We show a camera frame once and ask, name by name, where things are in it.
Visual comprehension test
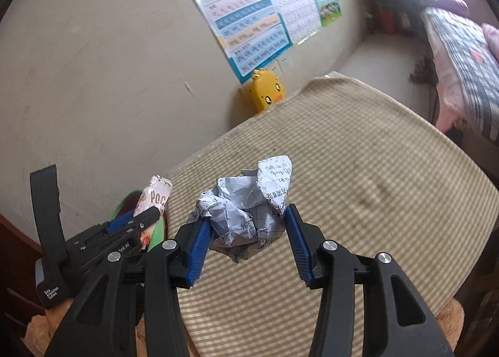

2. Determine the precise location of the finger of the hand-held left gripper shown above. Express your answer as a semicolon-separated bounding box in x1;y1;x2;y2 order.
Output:
113;207;161;243
102;211;137;235

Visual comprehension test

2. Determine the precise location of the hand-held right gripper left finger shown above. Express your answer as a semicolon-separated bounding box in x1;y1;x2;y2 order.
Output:
45;220;214;357

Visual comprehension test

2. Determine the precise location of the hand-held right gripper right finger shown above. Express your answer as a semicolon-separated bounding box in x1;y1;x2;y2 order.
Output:
284;204;456;357

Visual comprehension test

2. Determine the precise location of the green rimmed red trash bin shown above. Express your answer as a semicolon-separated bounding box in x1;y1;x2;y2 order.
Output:
111;190;166;252

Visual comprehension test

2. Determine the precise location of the pink snack packet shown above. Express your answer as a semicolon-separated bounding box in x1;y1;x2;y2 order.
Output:
133;175;173;252

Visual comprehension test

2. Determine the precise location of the printed paper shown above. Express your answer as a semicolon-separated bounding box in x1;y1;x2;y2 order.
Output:
187;154;294;264

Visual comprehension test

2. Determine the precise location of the brown wooden cabinet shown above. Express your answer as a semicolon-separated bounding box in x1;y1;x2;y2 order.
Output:
0;213;45;338

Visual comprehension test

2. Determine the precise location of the checked table mat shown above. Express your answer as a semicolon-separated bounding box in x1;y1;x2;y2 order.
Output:
166;78;499;357

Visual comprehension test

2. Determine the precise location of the tan fuzzy cloth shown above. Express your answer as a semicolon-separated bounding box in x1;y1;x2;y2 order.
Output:
434;298;466;346
25;312;65;357

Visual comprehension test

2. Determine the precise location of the yellow duck toy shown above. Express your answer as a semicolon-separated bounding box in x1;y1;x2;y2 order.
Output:
249;69;284;113

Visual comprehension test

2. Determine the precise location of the red bag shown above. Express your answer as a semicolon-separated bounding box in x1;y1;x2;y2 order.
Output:
376;10;396;34

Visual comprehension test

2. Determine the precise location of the bed with patchwork quilt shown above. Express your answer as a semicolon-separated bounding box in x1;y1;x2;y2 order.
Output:
423;6;499;143

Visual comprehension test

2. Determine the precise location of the pink pillow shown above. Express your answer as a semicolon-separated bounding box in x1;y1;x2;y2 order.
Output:
481;22;499;54

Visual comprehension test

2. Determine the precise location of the blue letter wall poster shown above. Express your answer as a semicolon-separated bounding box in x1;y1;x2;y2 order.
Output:
172;0;293;84

